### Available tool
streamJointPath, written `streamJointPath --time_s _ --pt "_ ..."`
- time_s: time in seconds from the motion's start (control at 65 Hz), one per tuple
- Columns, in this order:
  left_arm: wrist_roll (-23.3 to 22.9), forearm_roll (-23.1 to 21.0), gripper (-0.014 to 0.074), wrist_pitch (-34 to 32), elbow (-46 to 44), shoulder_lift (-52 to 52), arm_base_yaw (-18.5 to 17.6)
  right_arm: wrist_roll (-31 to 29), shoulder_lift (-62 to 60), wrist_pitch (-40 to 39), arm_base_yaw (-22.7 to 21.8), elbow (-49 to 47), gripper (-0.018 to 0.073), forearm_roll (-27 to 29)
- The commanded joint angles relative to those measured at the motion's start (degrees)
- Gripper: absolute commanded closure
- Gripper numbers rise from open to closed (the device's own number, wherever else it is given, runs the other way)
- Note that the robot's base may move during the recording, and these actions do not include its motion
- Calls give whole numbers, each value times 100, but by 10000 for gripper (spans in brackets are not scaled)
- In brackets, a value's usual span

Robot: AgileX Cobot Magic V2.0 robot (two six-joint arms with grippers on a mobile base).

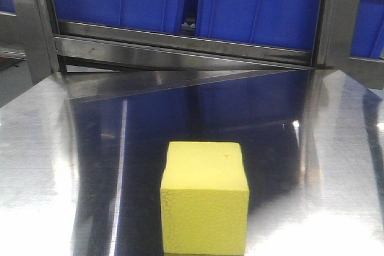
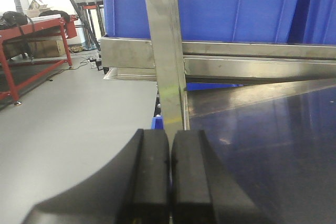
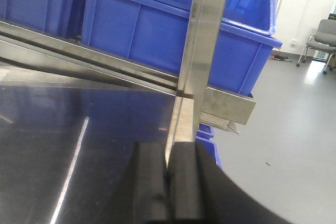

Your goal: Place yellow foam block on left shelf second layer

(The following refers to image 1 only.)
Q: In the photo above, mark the yellow foam block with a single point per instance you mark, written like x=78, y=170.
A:
x=204, y=198

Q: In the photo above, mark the blue plastic bin right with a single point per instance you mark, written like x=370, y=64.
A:
x=275, y=23

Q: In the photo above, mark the blue bin far right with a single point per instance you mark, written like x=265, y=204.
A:
x=368, y=37

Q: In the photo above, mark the stainless steel shelf frame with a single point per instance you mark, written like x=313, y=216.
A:
x=34, y=33

